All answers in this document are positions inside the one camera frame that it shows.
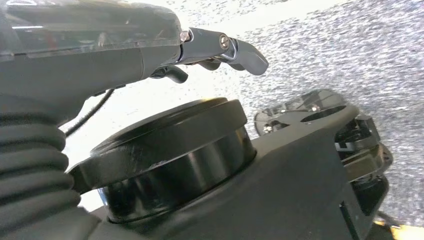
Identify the yellow floor tape rectangle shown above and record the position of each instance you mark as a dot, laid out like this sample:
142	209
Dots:
407	232

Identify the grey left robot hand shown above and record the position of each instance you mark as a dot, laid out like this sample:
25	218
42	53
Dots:
82	66

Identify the grey robot body shell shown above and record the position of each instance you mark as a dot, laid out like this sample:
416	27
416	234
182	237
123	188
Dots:
281	198

